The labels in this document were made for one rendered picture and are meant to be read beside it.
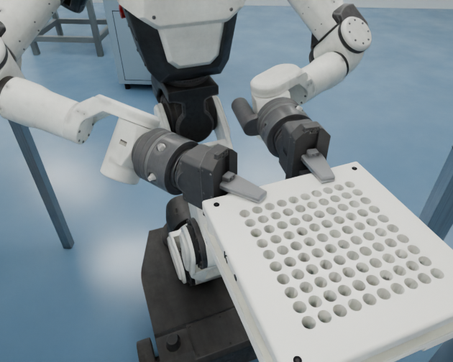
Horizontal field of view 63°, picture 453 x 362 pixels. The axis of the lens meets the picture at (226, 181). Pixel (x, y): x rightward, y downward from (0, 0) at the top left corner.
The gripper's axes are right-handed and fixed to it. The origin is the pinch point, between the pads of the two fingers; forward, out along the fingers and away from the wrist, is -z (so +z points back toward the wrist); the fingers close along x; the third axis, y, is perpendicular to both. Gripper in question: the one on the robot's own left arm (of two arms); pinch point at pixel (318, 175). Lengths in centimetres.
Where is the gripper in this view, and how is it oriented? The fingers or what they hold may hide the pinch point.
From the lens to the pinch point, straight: 55.5
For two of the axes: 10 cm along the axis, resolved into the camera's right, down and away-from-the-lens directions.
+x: 0.1, 7.9, 6.2
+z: -2.2, -6.0, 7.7
